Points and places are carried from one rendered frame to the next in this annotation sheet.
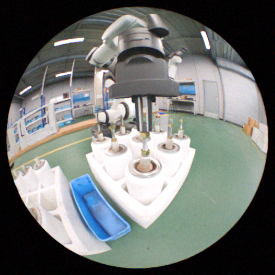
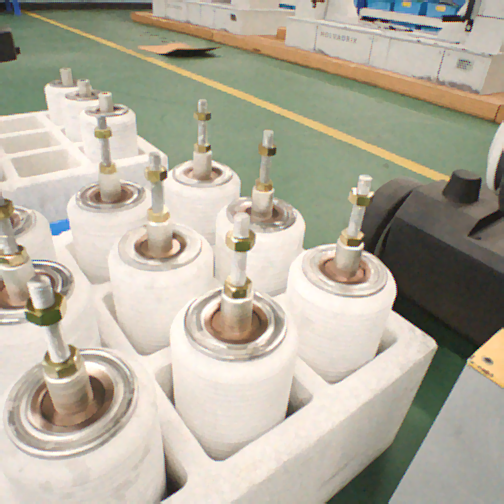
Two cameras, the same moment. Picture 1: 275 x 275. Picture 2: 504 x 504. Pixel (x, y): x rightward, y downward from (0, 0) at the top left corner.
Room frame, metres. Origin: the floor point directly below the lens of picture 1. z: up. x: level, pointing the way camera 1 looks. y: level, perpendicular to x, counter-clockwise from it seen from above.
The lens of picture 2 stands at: (0.43, -0.32, 0.46)
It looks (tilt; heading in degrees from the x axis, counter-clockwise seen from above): 34 degrees down; 95
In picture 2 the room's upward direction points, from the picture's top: 4 degrees clockwise
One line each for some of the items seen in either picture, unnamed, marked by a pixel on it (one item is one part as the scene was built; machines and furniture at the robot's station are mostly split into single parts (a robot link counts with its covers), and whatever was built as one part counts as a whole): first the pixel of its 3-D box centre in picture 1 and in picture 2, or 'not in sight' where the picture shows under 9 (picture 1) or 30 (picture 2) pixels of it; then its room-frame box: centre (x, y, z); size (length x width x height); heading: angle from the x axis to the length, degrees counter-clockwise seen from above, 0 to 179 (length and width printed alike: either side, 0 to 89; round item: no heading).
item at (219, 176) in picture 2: (101, 140); (202, 174); (0.32, 0.15, 0.25); 0.08 x 0.08 x 0.01
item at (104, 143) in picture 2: (113, 134); (105, 151); (0.24, 0.07, 0.30); 0.01 x 0.01 x 0.08
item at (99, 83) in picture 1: (97, 89); not in sight; (6.40, 2.80, 2.00); 0.58 x 0.58 x 4.00; 44
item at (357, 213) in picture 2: not in sight; (356, 219); (0.49, -0.02, 0.30); 0.01 x 0.01 x 0.08
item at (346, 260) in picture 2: not in sight; (347, 257); (0.49, -0.02, 0.26); 0.02 x 0.02 x 0.03
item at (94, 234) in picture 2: (120, 171); (120, 262); (0.24, 0.07, 0.16); 0.10 x 0.10 x 0.18
